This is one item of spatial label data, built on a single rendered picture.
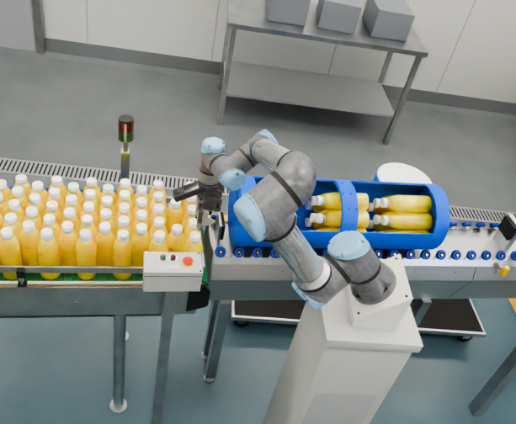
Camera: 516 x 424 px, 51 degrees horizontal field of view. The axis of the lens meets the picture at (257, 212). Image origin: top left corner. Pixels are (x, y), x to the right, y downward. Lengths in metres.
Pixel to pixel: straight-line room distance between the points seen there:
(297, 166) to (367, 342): 0.69
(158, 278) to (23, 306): 0.56
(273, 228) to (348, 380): 0.80
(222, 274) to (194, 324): 0.95
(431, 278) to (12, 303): 1.73
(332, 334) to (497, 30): 4.54
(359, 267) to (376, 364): 0.40
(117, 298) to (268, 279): 0.61
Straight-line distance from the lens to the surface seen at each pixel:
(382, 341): 1.82
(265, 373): 3.02
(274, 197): 1.32
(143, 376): 2.94
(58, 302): 2.19
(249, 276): 2.26
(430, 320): 3.40
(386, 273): 1.77
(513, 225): 2.70
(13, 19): 5.57
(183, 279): 1.92
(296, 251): 1.47
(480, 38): 5.88
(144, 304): 2.19
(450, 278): 2.62
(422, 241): 2.35
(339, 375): 1.95
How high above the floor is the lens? 2.49
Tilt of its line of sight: 40 degrees down
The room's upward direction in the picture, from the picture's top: 13 degrees clockwise
